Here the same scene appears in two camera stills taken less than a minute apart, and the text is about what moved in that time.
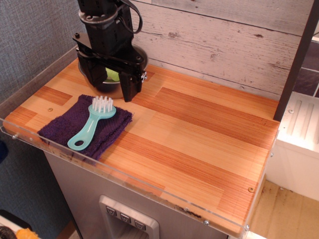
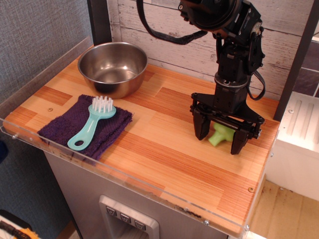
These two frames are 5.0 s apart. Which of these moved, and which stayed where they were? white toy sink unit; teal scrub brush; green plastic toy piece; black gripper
Moved: black gripper; green plastic toy piece
Stayed: white toy sink unit; teal scrub brush
